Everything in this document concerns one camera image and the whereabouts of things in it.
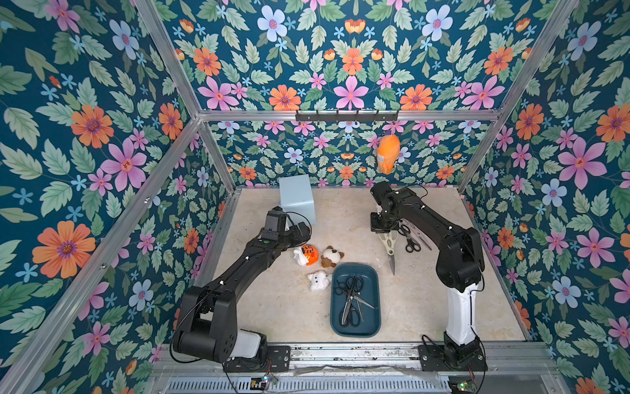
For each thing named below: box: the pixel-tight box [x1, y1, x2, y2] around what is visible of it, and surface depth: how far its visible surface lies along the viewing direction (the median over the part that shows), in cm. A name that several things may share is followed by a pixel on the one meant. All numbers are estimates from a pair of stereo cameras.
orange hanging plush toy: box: [376, 134, 402, 175], surface depth 100 cm
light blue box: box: [278, 174, 316, 226], surface depth 98 cm
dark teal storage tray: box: [329, 262, 382, 339], surface depth 85 cm
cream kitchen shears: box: [378, 230, 399, 275], surface depth 92 cm
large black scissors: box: [339, 279, 361, 328], surface depth 84 cm
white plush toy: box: [306, 270, 333, 292], surface depth 88 cm
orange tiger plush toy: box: [292, 243, 320, 266], surface depth 92 cm
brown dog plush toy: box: [320, 245, 345, 268], surface depth 95 cm
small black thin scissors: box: [334, 279, 377, 310], surface depth 88 cm
